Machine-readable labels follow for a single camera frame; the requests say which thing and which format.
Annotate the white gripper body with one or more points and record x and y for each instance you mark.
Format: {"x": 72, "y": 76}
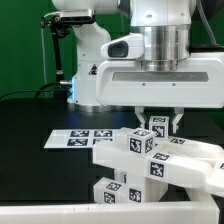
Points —
{"x": 198, "y": 82}

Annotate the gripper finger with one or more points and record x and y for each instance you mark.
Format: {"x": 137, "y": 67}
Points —
{"x": 178, "y": 114}
{"x": 139, "y": 112}

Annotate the white chair seat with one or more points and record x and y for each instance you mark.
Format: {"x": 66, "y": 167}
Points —
{"x": 139, "y": 188}

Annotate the white chair back frame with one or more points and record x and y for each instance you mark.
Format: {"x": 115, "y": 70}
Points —
{"x": 178, "y": 161}

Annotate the grey camera on stand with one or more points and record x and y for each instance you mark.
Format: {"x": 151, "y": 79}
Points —
{"x": 76, "y": 16}

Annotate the white corner fence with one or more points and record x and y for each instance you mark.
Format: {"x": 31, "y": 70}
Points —
{"x": 178, "y": 206}

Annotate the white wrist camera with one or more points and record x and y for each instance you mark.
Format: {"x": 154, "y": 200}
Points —
{"x": 128, "y": 47}

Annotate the white chair nut cube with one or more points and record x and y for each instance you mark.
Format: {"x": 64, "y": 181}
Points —
{"x": 141, "y": 141}
{"x": 160, "y": 125}

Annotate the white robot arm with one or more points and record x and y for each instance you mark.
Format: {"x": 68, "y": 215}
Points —
{"x": 164, "y": 24}

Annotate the black camera stand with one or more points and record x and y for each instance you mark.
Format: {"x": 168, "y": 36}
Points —
{"x": 59, "y": 29}

